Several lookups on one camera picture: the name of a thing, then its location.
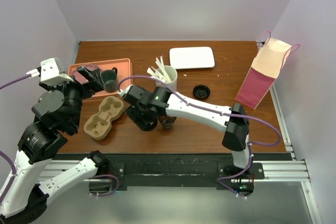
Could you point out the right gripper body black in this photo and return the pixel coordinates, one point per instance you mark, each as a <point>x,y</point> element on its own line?
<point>134,112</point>

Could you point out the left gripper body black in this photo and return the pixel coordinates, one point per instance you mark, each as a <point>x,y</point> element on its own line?
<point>74,91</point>

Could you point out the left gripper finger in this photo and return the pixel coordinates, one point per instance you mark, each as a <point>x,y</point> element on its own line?
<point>90,87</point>
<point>89,73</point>

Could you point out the black coffee cup lid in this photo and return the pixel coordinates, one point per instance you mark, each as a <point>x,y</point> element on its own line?
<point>149,125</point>

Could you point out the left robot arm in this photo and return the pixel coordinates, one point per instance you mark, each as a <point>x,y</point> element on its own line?
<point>23,198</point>

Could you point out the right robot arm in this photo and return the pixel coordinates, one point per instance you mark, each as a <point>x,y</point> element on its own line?
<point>232,121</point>

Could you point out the pink dotted plate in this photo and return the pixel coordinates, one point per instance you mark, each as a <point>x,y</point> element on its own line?
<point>80,78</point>

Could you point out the dark green mug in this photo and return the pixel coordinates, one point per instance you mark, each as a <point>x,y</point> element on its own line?
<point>110,80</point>

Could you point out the cardboard cup carrier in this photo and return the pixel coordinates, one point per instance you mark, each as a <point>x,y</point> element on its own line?
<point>99,125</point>

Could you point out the pink plastic tray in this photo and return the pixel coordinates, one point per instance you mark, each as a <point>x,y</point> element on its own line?
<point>123,65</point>

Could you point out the white paper stir sticks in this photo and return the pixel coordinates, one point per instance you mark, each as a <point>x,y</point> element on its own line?
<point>160,73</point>

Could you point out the white cylindrical holder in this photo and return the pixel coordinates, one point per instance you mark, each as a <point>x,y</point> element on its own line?
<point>172,73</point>

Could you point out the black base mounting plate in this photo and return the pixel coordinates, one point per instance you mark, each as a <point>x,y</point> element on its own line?
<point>169,170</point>

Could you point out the white rectangular plate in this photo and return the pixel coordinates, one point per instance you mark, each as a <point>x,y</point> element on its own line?
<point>191,58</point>

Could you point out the pink paper gift bag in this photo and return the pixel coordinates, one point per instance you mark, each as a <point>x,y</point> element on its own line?
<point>264,70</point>

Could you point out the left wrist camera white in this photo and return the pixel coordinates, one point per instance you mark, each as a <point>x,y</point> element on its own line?
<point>50,72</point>

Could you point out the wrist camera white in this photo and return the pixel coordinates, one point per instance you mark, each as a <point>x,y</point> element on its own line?
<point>50,72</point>
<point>124,92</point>

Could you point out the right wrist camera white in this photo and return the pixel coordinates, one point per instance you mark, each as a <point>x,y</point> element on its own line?
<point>124,92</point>

